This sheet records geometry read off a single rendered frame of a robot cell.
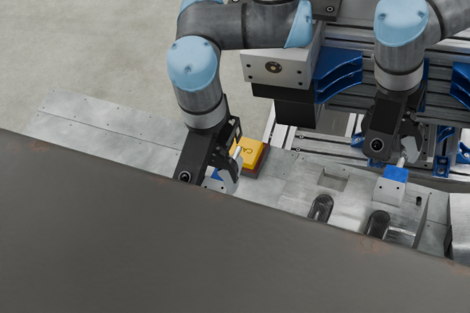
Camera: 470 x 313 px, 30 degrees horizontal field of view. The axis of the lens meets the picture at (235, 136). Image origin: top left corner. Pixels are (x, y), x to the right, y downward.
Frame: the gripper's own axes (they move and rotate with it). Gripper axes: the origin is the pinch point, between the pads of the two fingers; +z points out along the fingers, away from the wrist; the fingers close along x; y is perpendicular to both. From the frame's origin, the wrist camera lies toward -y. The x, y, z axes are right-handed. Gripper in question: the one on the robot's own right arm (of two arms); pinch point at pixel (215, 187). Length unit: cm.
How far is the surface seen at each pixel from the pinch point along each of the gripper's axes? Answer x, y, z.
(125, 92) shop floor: 82, 77, 95
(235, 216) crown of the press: -42, -57, -106
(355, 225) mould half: -25.3, 4.0, 6.3
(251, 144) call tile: 1.5, 18.0, 11.4
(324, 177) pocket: -16.0, 13.5, 8.8
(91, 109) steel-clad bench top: 40.4, 18.1, 15.1
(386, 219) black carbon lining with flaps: -30.2, 6.8, 6.3
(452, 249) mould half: -42.7, 6.4, 9.2
